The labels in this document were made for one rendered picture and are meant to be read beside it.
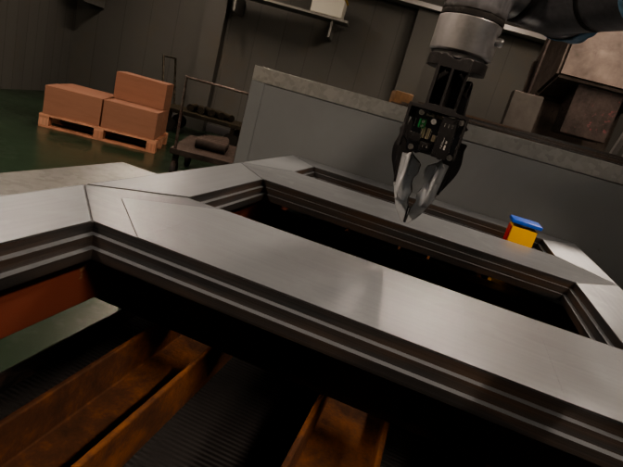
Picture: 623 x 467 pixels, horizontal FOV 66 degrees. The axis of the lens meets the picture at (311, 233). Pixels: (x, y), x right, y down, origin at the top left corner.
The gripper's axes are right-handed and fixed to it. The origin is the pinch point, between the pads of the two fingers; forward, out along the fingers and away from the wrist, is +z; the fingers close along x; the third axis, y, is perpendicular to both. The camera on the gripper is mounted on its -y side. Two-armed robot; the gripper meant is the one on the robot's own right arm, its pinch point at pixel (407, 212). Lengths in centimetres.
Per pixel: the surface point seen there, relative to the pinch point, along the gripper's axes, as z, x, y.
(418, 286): 5.7, 4.4, 11.7
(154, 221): 5.8, -24.4, 21.5
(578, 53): -79, 56, -295
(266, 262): 5.7, -11.0, 21.2
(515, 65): -122, 45, -711
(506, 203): 1, 20, -63
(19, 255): 7.0, -27.1, 35.9
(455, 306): 5.7, 8.7, 13.8
